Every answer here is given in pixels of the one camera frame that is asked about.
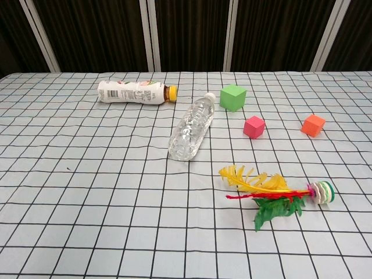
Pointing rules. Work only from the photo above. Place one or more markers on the pink foam cube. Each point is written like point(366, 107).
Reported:
point(253, 127)

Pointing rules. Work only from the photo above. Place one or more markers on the dark folding screen partition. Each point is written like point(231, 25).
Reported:
point(191, 32)

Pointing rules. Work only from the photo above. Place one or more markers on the white black grid tablecloth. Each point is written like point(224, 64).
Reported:
point(116, 203)

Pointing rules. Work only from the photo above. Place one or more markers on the clear plastic water bottle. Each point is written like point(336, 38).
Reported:
point(191, 129)

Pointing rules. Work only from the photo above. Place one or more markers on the white labelled drink bottle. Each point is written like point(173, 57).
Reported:
point(130, 92)

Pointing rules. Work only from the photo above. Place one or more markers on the colourful feather shuttlecock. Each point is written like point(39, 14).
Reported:
point(321, 192)

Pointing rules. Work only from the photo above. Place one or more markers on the green foam cube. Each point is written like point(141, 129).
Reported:
point(232, 98)

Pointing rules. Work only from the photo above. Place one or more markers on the orange foam cube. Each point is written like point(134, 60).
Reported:
point(312, 125)

